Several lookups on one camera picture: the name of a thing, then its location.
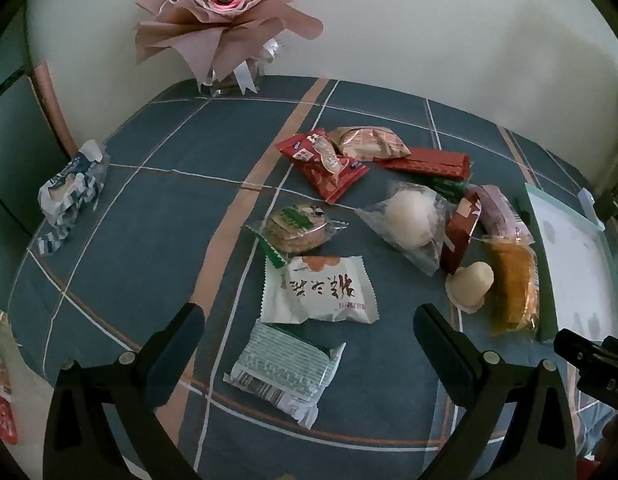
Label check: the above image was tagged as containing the orange cake packet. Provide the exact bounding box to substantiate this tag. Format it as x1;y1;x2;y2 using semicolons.
482;236;541;337

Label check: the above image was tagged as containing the round cracker packet green stripe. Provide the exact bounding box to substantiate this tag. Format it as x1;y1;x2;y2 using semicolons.
246;200;349;268

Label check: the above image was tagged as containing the green padded headboard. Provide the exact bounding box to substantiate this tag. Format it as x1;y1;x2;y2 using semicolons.
0;5;70;241

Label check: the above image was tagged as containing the plaid blue bedsheet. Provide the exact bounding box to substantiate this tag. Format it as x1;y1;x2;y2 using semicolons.
6;76;618;480

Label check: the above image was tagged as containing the white tray with green rim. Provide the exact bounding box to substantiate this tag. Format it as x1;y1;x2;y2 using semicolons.
525;182;618;343

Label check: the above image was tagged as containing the white charger device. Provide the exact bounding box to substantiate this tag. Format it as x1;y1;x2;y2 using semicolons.
579;187;607;233

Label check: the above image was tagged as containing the green snack packet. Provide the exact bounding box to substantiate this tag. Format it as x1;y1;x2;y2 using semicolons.
429;176;472;201

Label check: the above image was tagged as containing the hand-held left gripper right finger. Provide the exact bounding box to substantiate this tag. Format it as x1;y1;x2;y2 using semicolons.
413;303;577;480

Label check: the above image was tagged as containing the pink paper flower bouquet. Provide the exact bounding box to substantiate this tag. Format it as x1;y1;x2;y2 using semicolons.
134;0;324;97

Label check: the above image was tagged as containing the pale green striped packet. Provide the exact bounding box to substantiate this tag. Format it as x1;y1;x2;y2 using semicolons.
224;319;347;430

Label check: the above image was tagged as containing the red plastic bag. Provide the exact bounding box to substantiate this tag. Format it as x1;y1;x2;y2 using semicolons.
0;357;20;446

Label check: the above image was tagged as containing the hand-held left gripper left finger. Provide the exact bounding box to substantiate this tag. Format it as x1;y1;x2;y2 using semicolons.
43;302;207;480

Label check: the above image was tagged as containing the long red ribbed packet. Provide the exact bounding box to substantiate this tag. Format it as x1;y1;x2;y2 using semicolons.
374;146;472;181

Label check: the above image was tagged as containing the small white bun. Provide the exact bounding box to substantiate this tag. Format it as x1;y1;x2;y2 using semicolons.
445;261;494;313

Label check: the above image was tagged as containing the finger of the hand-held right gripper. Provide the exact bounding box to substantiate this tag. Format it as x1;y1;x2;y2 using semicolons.
554;329;602;368

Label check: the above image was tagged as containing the beige snack packet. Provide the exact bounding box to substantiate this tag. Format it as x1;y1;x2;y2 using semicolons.
328;126;412;162

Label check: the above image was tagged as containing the dark red snack packet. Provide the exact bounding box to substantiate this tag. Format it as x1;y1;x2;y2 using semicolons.
439;197;482;275

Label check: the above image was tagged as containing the red snack packet white print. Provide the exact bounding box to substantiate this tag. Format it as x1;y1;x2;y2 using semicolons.
275;129;371;205

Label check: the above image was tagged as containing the clear packet with white ball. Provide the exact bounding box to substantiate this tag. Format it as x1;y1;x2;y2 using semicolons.
355;181;456;277

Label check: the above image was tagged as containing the blue white striped snack packet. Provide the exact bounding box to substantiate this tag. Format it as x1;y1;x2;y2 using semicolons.
37;140;110;257

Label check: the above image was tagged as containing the pink snack packet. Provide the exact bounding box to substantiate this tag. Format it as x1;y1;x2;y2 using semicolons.
466;185;535;246

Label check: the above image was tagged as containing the white packet with red print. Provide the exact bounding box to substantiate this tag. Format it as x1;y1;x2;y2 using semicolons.
260;255;380;325

